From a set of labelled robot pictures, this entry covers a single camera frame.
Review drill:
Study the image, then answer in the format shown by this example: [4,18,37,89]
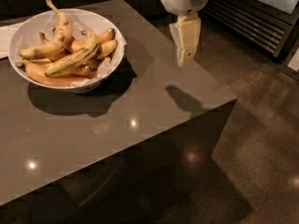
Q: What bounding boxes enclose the yellow banana right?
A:
[95,39,118,60]

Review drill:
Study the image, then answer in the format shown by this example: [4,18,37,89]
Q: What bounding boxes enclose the white paper on table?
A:
[0,22,21,59]

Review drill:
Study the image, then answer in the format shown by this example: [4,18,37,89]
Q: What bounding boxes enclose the white paper bowl liner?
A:
[8,8,126,92]

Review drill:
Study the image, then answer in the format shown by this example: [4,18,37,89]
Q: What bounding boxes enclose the large orange banana bottom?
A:
[22,60,93,87]

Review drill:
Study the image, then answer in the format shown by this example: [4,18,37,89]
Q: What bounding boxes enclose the spotted yellow banana front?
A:
[44,31,99,77]

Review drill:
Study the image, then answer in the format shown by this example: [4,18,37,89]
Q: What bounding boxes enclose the spotted banana with long stem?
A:
[19,0,73,60]

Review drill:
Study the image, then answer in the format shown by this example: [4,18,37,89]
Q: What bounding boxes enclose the orange banana upper right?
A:
[66,28,115,52]

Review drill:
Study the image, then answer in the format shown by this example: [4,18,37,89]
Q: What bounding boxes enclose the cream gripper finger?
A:
[169,13,201,67]

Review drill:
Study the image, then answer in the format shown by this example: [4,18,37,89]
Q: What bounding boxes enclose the orange banana middle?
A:
[29,57,98,78]

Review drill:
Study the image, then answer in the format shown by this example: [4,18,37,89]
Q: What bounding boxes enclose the white ceramic bowl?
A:
[8,8,126,93]

